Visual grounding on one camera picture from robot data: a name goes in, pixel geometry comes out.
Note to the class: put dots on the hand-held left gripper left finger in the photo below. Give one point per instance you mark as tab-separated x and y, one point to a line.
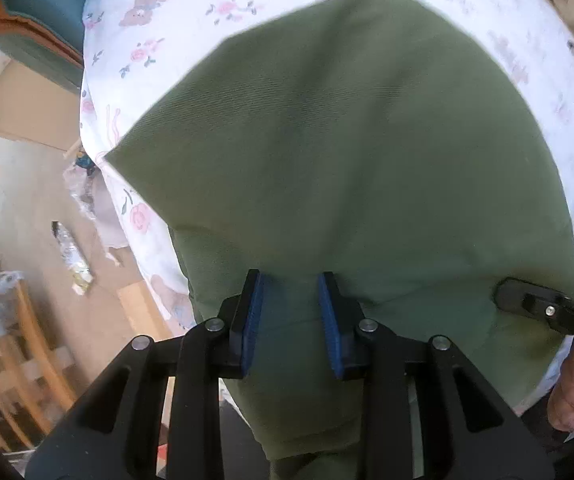
252	325

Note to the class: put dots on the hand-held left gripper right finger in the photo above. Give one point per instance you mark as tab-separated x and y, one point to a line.
329	325

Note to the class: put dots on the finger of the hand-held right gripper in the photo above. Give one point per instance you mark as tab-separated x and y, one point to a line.
517	297

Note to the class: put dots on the green pants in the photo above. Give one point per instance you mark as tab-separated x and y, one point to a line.
367	160

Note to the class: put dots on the cardboard piece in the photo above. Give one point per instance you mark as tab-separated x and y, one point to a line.
137	305

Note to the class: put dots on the clear plastic wrap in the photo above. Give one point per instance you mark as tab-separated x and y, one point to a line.
87	185

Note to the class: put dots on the wooden chair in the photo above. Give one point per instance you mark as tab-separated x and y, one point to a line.
32	350

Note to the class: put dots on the white floral bed sheet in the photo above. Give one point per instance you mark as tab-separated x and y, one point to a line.
192	20

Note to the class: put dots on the beige bedside cabinet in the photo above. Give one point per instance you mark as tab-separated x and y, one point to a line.
27	110

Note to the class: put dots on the teal padded headboard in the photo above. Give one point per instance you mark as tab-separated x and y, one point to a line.
42	15

